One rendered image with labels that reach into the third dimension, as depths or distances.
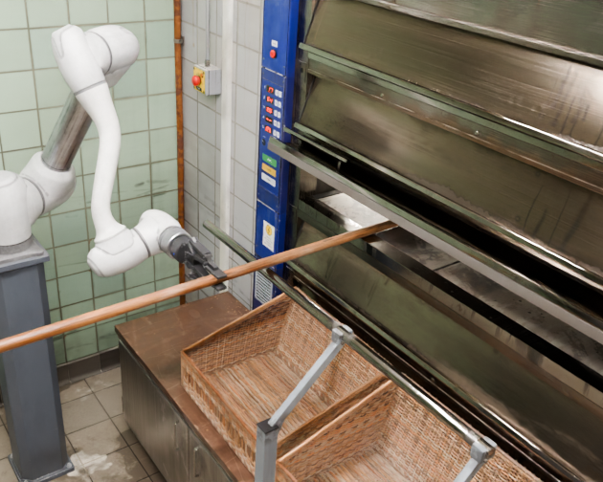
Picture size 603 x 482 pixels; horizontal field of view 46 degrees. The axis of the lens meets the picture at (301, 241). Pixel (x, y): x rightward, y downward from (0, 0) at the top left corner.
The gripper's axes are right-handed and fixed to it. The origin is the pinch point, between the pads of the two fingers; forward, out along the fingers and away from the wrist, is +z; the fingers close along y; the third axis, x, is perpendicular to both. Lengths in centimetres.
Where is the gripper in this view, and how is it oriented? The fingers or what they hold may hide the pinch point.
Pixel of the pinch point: (215, 277)
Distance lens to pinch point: 197.2
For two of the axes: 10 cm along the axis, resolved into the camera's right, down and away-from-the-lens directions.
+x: -8.0, 2.3, -5.6
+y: -0.7, 8.8, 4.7
